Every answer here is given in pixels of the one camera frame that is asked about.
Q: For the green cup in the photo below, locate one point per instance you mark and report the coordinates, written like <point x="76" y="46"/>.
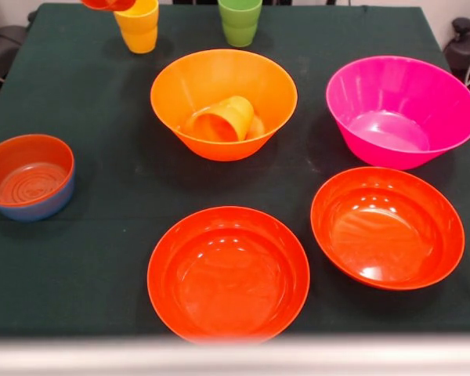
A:
<point x="239" y="31"/>

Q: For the yellow cup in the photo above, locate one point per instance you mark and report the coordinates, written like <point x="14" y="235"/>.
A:
<point x="141" y="39"/>

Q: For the orange cup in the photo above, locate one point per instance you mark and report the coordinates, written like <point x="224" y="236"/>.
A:
<point x="223" y="121"/>

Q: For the large pink bowl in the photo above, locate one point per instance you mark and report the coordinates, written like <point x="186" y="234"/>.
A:
<point x="395" y="129"/>

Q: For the dark green table cloth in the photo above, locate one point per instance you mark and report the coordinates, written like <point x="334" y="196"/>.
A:
<point x="62" y="274"/>

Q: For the red cup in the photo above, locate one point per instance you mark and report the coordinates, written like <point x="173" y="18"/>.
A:
<point x="107" y="4"/>

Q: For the blue bowl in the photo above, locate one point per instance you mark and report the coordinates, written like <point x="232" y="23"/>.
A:
<point x="43" y="211"/>

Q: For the large orange bowl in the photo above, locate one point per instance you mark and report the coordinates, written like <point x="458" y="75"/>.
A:
<point x="266" y="86"/>

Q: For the large red bowl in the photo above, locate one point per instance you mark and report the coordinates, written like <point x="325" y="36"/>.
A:
<point x="384" y="235"/>
<point x="227" y="282"/>

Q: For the small red bowl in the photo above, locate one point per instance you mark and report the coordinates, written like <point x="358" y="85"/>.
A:
<point x="27" y="184"/>

